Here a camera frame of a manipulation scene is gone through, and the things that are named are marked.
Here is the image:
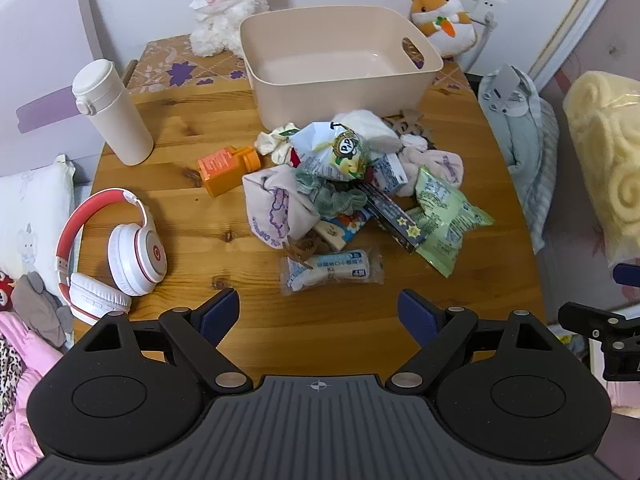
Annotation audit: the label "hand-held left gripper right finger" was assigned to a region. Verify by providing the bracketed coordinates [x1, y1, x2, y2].
[387, 288, 566, 395]

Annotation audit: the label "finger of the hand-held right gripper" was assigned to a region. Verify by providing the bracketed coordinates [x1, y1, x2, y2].
[613, 261, 640, 287]
[558, 301, 640, 382]

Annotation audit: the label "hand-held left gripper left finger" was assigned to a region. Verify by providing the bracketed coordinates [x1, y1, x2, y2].
[75, 287, 253, 395]

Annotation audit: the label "green snack bag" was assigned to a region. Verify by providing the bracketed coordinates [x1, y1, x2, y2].
[410, 166, 496, 277]

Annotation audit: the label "green scrunchie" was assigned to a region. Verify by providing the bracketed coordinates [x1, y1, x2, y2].
[295, 170, 368, 216]

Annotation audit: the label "white and yellow snack bag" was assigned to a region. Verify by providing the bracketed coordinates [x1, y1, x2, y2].
[290, 121, 381, 183]

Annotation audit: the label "beige hair claw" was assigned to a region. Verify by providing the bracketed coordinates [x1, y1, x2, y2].
[382, 108, 435, 140]

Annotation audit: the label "beige plastic storage bin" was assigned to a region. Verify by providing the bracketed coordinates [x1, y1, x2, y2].
[239, 6, 444, 130]

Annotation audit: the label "wooden desktop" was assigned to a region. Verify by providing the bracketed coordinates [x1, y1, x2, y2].
[72, 74, 549, 383]

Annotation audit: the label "white blue snack packet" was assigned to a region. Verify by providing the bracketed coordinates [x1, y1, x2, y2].
[280, 246, 385, 297]

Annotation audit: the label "dark box with star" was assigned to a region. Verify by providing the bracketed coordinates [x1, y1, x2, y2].
[357, 185, 426, 255]

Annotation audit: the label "white and red headphones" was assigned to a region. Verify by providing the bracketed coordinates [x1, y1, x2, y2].
[55, 187, 169, 326]

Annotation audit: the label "small brown hair claw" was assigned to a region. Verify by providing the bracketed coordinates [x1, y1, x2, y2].
[281, 235, 333, 267]

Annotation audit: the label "cream rolled blanket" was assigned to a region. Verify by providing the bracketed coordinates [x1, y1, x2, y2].
[562, 70, 640, 268]

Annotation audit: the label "orange plastic bottle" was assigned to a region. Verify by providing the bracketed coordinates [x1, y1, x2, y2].
[196, 146, 263, 197]

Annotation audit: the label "grey plush toy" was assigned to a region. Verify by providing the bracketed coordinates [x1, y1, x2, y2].
[11, 271, 75, 348]

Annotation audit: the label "crumpled white wrapper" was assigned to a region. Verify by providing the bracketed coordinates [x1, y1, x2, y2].
[255, 122, 301, 166]

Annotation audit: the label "grey-green clothing pile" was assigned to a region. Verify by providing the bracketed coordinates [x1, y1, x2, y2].
[477, 62, 560, 256]

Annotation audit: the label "red plush toy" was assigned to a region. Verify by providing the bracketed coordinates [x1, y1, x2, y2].
[0, 271, 16, 313]

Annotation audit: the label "white pillow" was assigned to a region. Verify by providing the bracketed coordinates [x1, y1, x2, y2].
[0, 155, 76, 281]

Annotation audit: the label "leopard print cloth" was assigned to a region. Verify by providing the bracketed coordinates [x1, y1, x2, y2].
[0, 332, 26, 411]

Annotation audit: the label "white thermos bottle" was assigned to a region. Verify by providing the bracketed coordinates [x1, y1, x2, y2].
[71, 59, 154, 166]

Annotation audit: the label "orange hamster plush toy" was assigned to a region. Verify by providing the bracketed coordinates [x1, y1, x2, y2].
[410, 0, 478, 59]

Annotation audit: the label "white lamb plush toy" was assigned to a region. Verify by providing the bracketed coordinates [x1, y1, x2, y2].
[189, 0, 280, 57]

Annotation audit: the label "white door frame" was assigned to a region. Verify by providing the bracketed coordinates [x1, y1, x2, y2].
[529, 0, 628, 83]

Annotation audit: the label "grey plug with cable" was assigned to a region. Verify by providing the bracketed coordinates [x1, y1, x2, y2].
[462, 10, 499, 73]

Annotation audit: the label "white wall socket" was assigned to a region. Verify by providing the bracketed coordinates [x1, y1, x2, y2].
[447, 0, 502, 23]

